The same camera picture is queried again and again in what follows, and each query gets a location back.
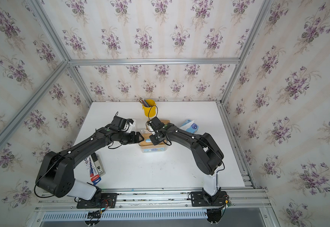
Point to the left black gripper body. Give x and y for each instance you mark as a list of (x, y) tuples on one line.
[(128, 138)]

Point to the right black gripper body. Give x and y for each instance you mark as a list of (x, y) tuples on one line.
[(155, 139)]

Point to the clear plastic tissue box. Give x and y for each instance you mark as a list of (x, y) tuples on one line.
[(153, 148)]

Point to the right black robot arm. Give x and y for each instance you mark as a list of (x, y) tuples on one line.
[(206, 153)]

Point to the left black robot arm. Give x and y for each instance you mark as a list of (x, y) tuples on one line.
[(56, 174)]

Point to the white box with bamboo lid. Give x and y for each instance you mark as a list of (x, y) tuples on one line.
[(164, 122)]

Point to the yellow metal pen bucket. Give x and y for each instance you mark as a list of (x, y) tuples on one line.
[(151, 111)]

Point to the colored pencils bundle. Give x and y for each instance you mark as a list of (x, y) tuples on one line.
[(144, 102)]

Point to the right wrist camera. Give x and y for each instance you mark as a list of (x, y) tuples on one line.
[(149, 127)]

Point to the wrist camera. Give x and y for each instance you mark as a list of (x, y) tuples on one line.
[(149, 127), (130, 125)]

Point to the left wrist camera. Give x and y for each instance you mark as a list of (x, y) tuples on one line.
[(130, 125)]

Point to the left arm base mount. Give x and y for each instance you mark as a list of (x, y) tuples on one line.
[(100, 202)]

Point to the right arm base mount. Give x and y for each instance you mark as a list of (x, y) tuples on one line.
[(216, 204)]

